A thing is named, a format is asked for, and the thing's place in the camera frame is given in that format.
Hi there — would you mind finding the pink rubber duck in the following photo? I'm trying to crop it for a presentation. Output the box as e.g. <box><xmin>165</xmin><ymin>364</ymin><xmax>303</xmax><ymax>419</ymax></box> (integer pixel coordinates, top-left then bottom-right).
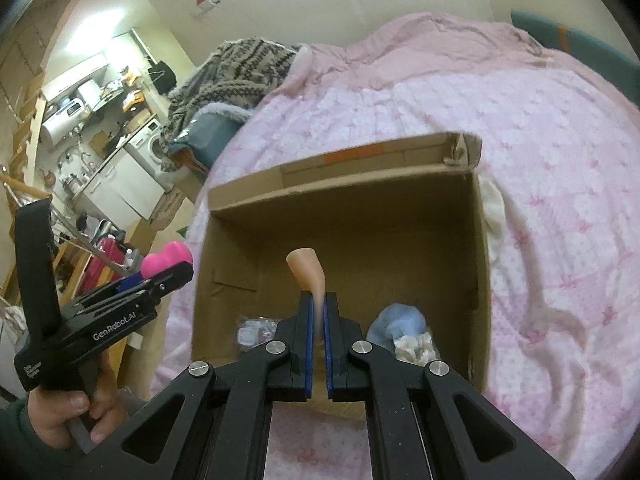
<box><xmin>140</xmin><ymin>242</ymin><xmax>193</xmax><ymax>280</ymax></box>

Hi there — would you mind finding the cream ruffled scrunchie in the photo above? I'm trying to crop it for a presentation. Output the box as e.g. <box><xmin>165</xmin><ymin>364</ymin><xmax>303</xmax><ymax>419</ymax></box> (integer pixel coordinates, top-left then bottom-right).
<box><xmin>394</xmin><ymin>330</ymin><xmax>440</xmax><ymax>367</ymax></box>

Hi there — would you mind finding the clear plastic packet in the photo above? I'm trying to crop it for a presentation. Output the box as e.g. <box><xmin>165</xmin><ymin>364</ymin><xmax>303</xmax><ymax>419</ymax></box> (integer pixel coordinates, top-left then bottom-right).
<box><xmin>236</xmin><ymin>316</ymin><xmax>279</xmax><ymax>352</ymax></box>

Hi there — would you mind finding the light blue fluffy scrunchie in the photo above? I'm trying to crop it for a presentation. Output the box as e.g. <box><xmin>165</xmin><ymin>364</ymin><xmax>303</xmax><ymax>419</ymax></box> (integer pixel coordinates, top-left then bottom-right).
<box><xmin>366</xmin><ymin>302</ymin><xmax>427</xmax><ymax>353</ymax></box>

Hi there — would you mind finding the peach rubber tube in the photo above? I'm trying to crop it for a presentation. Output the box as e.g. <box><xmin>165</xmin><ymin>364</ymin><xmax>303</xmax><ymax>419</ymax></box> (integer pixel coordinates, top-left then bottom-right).
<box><xmin>285</xmin><ymin>248</ymin><xmax>326</xmax><ymax>309</ymax></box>

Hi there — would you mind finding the person's left hand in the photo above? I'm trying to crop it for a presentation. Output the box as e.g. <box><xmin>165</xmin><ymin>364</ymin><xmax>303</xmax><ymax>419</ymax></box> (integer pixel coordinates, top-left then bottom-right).
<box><xmin>27</xmin><ymin>352</ymin><xmax>128</xmax><ymax>450</ymax></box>

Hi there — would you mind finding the grey small trash can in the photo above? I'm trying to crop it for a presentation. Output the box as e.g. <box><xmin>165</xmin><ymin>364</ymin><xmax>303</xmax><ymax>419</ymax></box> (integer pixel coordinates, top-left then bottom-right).
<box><xmin>122</xmin><ymin>248</ymin><xmax>143</xmax><ymax>273</ymax></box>

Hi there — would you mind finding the red suitcase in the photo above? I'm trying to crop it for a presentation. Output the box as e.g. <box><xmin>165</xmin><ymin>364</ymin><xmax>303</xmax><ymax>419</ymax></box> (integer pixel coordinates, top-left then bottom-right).
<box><xmin>77</xmin><ymin>236</ymin><xmax>126</xmax><ymax>295</ymax></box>

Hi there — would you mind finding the yellow wooden chair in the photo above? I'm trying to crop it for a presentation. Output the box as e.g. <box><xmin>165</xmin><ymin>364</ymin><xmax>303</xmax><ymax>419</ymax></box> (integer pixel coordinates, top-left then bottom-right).
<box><xmin>53</xmin><ymin>240</ymin><xmax>98</xmax><ymax>307</ymax></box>

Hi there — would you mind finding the brown door mat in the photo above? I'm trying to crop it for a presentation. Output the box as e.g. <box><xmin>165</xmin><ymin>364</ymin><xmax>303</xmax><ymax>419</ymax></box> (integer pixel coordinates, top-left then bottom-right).
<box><xmin>149</xmin><ymin>186</ymin><xmax>186</xmax><ymax>231</ymax></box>

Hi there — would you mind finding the white kitchen cabinet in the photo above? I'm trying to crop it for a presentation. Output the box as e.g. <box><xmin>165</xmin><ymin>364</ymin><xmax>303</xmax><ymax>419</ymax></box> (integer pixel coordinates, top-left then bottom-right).
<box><xmin>74</xmin><ymin>148</ymin><xmax>165</xmax><ymax>229</ymax></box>

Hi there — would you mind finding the white washing machine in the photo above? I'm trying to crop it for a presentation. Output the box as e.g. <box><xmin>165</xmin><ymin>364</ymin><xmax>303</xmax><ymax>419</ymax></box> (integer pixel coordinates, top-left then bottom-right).
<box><xmin>125</xmin><ymin>117</ymin><xmax>174</xmax><ymax>192</ymax></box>

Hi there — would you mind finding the teal fur-trimmed jacket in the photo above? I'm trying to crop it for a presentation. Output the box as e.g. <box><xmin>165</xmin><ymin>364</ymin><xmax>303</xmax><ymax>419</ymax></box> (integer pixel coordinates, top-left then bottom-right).
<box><xmin>167</xmin><ymin>102</ymin><xmax>253</xmax><ymax>176</ymax></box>

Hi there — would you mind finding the black hanging bag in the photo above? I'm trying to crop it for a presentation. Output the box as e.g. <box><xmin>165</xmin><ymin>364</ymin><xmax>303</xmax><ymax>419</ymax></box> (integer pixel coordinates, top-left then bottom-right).
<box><xmin>148</xmin><ymin>61</ymin><xmax>177</xmax><ymax>96</ymax></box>

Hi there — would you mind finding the open brown cardboard box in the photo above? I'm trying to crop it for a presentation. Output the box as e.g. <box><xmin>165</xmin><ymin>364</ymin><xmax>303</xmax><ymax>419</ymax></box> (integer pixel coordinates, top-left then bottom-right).
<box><xmin>190</xmin><ymin>132</ymin><xmax>490</xmax><ymax>390</ymax></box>

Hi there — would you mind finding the patterned knit blanket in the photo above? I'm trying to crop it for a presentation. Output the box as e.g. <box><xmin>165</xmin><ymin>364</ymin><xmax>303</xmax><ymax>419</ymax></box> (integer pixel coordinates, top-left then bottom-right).
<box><xmin>160</xmin><ymin>38</ymin><xmax>297</xmax><ymax>172</ymax></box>

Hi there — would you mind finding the pink patterned quilt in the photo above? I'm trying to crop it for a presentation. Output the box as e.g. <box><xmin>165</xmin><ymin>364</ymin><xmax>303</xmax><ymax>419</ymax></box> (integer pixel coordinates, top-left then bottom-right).
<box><xmin>152</xmin><ymin>13</ymin><xmax>639</xmax><ymax>479</ymax></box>

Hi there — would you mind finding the teal cushion with orange stripe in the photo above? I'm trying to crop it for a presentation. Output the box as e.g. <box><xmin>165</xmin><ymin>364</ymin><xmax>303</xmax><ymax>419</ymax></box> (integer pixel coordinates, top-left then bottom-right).
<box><xmin>511</xmin><ymin>10</ymin><xmax>639</xmax><ymax>105</ymax></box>

